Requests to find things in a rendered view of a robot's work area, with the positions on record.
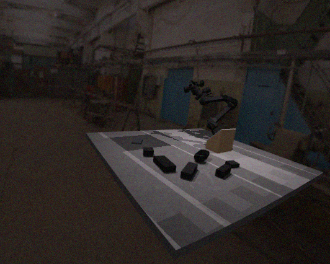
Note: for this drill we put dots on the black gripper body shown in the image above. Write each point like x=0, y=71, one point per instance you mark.
x=195, y=87

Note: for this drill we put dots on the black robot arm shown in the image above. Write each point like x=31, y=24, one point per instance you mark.
x=203, y=99

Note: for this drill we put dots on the dark grey controller unit with green rocker switches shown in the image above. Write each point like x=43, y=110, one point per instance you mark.
x=201, y=155

